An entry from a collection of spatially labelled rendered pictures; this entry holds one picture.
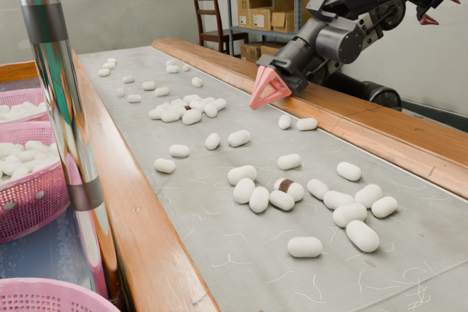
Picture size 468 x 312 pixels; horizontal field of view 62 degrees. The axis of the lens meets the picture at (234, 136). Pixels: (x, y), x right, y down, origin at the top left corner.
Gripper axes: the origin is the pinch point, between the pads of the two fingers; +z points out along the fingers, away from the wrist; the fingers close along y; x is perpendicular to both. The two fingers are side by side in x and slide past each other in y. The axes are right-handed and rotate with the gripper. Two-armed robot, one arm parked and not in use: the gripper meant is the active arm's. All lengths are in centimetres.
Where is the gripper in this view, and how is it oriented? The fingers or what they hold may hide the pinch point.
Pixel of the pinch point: (253, 104)
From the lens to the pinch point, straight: 73.6
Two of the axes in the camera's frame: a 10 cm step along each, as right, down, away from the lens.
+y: 4.2, 3.1, -8.5
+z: -6.6, 7.5, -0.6
